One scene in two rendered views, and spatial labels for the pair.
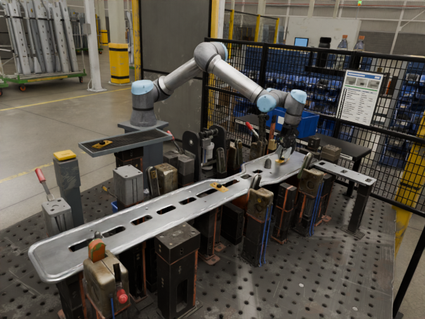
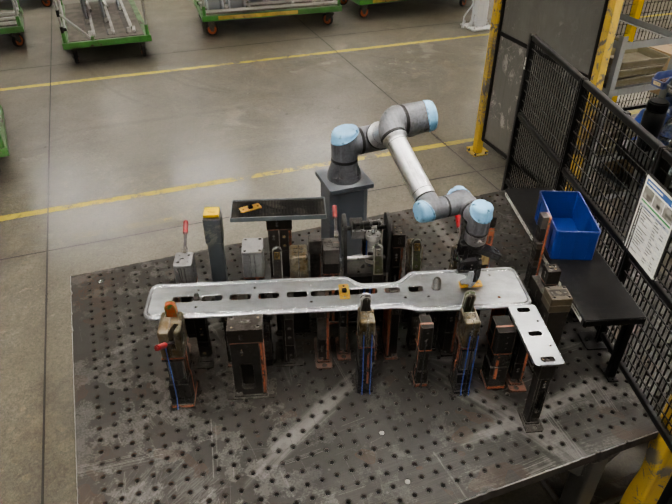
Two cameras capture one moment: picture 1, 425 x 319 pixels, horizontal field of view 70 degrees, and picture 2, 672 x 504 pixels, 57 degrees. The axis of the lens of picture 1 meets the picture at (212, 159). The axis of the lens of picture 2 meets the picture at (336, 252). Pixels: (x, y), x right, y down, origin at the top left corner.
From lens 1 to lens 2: 1.41 m
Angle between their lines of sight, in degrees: 37
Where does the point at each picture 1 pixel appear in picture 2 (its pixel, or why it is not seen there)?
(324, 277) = (416, 441)
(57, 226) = (179, 276)
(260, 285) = (341, 410)
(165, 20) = not seen: outside the picture
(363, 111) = (650, 253)
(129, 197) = (247, 270)
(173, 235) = (239, 321)
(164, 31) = not seen: outside the picture
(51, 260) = (156, 302)
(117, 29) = not seen: outside the picture
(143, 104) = (338, 157)
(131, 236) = (218, 308)
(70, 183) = (212, 238)
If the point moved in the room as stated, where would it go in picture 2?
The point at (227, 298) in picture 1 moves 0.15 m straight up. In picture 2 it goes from (300, 403) to (299, 374)
